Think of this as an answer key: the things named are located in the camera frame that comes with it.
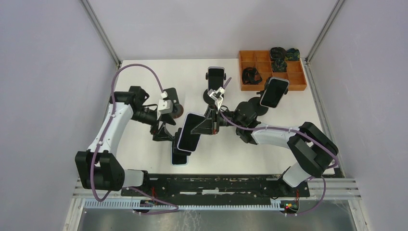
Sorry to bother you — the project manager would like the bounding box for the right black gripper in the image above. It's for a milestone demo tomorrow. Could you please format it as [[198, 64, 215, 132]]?
[[190, 105, 244, 136]]

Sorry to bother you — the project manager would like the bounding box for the lilac case phone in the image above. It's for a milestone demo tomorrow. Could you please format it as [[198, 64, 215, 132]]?
[[177, 113, 205, 152]]

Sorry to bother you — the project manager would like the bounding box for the blue case phone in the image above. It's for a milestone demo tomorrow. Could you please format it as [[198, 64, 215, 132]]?
[[171, 141, 191, 166]]

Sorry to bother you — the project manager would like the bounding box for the brown base phone stand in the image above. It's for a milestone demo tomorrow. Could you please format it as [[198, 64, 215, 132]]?
[[164, 88, 184, 119]]

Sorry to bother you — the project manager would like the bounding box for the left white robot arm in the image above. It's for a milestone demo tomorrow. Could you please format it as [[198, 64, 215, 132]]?
[[75, 86, 183, 196]]

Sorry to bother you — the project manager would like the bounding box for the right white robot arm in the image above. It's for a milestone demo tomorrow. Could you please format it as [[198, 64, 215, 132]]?
[[185, 102, 339, 196]]

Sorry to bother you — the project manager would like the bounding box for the rear middle phone stand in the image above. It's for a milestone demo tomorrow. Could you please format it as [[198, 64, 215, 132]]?
[[203, 88, 225, 104]]

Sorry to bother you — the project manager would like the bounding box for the rear middle phone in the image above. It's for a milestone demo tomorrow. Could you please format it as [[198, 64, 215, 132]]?
[[205, 66, 226, 91]]

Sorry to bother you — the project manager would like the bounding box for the right phone stand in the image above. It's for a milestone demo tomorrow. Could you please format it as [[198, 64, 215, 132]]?
[[248, 90, 268, 116]]

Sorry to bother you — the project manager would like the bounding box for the right tilted phone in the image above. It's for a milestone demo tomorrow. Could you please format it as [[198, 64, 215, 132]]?
[[260, 77, 290, 108]]

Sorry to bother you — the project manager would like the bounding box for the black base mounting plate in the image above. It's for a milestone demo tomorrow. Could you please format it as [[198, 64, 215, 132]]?
[[138, 174, 310, 205]]

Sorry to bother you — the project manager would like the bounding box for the black rolled item in tray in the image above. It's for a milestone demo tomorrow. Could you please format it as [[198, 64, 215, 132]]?
[[242, 67, 263, 85]]

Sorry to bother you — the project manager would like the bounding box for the orange compartment tray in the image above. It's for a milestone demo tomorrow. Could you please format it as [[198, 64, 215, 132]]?
[[238, 50, 307, 91]]

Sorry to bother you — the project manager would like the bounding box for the green rolled item middle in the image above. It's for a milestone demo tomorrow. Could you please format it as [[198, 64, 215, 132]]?
[[271, 59, 287, 73]]

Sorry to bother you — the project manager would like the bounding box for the dark rolled item top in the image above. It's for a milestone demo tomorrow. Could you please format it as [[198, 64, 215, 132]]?
[[269, 47, 286, 61]]

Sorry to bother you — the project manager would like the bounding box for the green rolled item corner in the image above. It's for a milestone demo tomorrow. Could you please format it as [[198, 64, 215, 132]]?
[[285, 48, 300, 61]]

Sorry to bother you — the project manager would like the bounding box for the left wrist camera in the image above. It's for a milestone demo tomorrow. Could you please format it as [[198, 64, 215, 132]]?
[[157, 100, 173, 115]]

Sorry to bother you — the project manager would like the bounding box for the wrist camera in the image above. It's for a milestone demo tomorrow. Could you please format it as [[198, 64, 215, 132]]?
[[207, 87, 225, 110], [157, 100, 173, 115]]

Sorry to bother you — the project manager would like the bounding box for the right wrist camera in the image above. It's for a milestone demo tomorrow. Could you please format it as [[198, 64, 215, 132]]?
[[207, 87, 225, 110]]

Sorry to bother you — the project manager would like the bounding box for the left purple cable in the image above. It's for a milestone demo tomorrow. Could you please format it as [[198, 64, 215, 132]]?
[[89, 64, 180, 215]]

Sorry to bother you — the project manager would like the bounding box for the white cable duct rail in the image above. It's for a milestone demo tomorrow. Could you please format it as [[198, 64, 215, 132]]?
[[84, 199, 290, 212]]

